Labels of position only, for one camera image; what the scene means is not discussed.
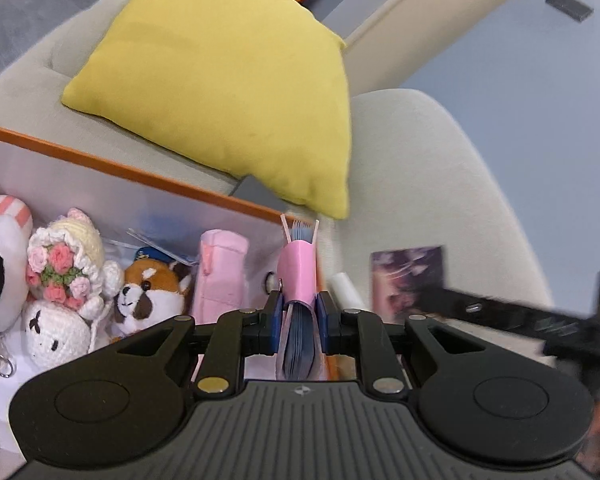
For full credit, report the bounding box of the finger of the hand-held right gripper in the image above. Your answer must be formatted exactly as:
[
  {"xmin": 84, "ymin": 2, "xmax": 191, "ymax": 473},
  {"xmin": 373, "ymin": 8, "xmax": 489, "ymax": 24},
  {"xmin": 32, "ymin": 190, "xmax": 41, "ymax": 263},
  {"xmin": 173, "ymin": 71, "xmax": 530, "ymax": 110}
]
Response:
[{"xmin": 422, "ymin": 284, "xmax": 599, "ymax": 335}]

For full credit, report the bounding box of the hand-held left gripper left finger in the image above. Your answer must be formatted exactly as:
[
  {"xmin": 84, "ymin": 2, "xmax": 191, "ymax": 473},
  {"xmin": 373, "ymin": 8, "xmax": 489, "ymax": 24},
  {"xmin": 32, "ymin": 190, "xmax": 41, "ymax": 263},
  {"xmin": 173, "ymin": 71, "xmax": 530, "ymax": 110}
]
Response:
[{"xmin": 107, "ymin": 291, "xmax": 287, "ymax": 397}]

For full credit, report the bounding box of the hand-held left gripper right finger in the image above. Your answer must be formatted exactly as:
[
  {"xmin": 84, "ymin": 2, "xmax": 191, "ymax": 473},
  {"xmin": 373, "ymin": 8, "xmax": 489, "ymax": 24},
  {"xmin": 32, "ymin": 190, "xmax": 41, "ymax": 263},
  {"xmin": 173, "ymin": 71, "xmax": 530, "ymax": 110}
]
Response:
[{"xmin": 314, "ymin": 290, "xmax": 486, "ymax": 397}]

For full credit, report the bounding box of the white hand cream tube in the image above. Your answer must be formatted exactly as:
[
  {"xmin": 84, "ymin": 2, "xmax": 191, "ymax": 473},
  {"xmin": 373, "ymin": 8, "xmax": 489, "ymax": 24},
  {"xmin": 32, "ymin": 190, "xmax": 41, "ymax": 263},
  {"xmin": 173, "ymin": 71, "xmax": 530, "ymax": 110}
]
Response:
[{"xmin": 328, "ymin": 272, "xmax": 362, "ymax": 309}]

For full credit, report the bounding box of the pink card holder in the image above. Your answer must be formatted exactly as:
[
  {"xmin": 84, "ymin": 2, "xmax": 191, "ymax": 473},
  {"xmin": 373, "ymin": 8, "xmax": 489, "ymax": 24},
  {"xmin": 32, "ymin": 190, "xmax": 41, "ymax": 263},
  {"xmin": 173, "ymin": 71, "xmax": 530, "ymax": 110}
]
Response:
[{"xmin": 277, "ymin": 212, "xmax": 331, "ymax": 384}]

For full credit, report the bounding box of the pink fabric pouch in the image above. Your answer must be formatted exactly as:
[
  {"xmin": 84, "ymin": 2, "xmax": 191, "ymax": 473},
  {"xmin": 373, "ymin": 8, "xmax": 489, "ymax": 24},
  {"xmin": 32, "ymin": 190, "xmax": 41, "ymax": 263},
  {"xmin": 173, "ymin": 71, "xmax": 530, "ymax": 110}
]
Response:
[{"xmin": 187, "ymin": 229, "xmax": 251, "ymax": 329}]

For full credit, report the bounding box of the purple printed box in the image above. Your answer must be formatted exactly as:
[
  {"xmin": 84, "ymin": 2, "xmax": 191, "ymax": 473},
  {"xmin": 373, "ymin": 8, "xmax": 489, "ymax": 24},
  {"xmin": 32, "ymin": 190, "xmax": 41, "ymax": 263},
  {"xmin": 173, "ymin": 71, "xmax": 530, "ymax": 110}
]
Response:
[{"xmin": 370, "ymin": 245, "xmax": 447, "ymax": 324}]

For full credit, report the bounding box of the red panda plush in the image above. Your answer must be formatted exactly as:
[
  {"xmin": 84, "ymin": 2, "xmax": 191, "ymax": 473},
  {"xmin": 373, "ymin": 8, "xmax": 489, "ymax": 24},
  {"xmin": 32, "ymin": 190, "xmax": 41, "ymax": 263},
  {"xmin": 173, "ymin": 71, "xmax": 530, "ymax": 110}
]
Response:
[{"xmin": 111, "ymin": 247, "xmax": 194, "ymax": 337}]

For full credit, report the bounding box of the orange cardboard box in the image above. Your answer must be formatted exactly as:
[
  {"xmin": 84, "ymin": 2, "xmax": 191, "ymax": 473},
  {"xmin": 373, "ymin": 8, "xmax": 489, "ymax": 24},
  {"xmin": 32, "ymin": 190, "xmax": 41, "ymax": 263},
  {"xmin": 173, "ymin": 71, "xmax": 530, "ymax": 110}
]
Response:
[{"xmin": 0, "ymin": 121, "xmax": 341, "ymax": 466}]

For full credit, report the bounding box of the crochet bunny plush with flowers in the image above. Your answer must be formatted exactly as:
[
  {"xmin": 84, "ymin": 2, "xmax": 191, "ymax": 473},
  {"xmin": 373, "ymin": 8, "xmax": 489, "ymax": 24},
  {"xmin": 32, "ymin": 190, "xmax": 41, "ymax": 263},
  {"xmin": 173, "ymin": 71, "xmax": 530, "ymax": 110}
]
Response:
[{"xmin": 21, "ymin": 208, "xmax": 124, "ymax": 369}]

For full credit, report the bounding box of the black and white dog plush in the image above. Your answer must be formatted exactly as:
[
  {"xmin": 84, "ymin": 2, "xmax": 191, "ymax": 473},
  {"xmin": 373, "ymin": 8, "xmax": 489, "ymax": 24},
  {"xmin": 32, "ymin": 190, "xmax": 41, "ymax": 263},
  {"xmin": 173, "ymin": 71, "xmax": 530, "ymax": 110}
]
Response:
[{"xmin": 0, "ymin": 195, "xmax": 36, "ymax": 379}]

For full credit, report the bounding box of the beige sofa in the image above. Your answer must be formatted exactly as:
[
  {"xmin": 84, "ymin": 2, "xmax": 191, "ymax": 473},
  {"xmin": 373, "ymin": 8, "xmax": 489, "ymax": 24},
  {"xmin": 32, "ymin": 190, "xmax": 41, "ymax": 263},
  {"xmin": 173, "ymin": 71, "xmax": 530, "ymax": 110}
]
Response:
[{"xmin": 0, "ymin": 0, "xmax": 556, "ymax": 376}]

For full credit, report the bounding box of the yellow pillow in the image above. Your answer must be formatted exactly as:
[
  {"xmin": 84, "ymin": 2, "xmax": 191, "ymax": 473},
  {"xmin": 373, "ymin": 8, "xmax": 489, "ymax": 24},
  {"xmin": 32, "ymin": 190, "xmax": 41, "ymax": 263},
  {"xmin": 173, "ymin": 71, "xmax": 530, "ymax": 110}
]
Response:
[{"xmin": 62, "ymin": 0, "xmax": 353, "ymax": 221}]

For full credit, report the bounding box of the grey wall switch plate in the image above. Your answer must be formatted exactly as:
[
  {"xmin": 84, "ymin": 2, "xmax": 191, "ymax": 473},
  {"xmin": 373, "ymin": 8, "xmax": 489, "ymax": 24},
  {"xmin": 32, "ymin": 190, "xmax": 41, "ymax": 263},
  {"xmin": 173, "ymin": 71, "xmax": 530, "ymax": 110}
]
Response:
[{"xmin": 547, "ymin": 0, "xmax": 595, "ymax": 22}]

